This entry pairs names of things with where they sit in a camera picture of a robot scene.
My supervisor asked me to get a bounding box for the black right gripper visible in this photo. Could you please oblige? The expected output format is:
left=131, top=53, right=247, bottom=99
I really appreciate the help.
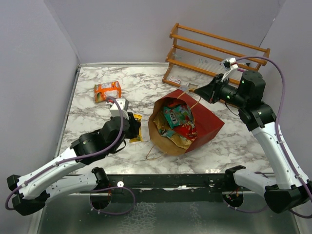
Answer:
left=195, top=73, right=248, bottom=108

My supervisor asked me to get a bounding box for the yellow M&Ms packet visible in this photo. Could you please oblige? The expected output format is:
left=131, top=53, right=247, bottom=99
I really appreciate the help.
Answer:
left=129, top=114, right=143, bottom=143

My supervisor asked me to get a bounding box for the red paper bag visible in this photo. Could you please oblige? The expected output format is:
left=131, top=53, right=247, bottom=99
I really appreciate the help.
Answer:
left=148, top=89, right=224, bottom=156

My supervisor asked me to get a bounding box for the orange snack packet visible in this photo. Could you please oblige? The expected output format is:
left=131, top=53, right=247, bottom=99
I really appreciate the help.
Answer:
left=94, top=81, right=121, bottom=103

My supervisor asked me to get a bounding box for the gold chips bag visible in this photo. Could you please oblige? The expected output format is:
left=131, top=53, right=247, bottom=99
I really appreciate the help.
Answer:
left=153, top=112, right=192, bottom=150

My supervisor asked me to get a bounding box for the teal Fox's candy packet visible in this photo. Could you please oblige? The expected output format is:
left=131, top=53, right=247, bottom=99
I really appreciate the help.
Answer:
left=163, top=104, right=195, bottom=129

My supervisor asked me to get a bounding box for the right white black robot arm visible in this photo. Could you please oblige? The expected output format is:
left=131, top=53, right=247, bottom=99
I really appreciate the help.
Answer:
left=195, top=71, right=312, bottom=214

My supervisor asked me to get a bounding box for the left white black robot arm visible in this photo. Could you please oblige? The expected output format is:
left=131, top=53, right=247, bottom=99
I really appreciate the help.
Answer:
left=5, top=113, right=141, bottom=216

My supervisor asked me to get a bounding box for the open small white box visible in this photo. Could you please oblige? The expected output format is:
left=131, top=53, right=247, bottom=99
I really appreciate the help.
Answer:
left=187, top=83, right=199, bottom=90

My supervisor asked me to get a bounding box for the small clear plastic cup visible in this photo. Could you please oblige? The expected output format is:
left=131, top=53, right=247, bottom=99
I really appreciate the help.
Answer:
left=179, top=85, right=189, bottom=91

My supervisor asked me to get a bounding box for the red white staples box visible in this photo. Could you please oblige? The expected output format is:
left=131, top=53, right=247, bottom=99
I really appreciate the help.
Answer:
left=169, top=76, right=181, bottom=84

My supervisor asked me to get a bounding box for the orange wooden rack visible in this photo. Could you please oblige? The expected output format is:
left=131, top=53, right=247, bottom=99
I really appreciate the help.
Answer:
left=162, top=23, right=271, bottom=88

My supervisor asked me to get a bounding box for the red snack packet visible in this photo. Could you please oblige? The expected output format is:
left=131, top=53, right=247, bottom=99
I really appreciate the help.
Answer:
left=173, top=123, right=197, bottom=141

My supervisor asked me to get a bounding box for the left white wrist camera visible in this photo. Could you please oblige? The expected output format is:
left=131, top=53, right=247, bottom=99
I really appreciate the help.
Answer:
left=107, top=97, right=129, bottom=119

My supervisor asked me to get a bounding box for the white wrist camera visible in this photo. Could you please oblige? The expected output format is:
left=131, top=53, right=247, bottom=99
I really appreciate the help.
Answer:
left=220, top=58, right=238, bottom=82
left=107, top=97, right=129, bottom=119

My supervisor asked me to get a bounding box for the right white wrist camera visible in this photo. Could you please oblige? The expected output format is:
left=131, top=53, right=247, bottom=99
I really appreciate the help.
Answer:
left=220, top=58, right=238, bottom=82

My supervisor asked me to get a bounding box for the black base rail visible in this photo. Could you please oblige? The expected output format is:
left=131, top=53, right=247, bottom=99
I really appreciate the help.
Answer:
left=80, top=168, right=254, bottom=203

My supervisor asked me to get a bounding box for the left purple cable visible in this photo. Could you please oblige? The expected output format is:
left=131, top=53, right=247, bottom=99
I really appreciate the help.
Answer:
left=4, top=96, right=137, bottom=215

